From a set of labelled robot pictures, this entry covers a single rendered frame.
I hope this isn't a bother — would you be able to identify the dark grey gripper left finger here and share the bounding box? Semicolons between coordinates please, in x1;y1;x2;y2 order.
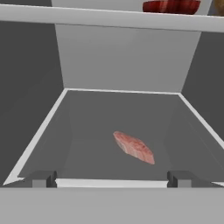
17;170;58;188

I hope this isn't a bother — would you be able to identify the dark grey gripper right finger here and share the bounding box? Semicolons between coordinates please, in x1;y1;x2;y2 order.
166;170;211;188

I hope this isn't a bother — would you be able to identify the dark red bowl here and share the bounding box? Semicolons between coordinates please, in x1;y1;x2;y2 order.
142;0;202;16

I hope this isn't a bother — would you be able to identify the pink raw steak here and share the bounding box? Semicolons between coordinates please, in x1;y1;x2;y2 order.
113;130;156;165

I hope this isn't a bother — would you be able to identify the brown onion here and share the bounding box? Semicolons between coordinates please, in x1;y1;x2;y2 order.
213;0;224;17

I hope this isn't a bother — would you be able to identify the white fridge shelf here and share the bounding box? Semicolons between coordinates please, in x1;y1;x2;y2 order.
0;3;224;33

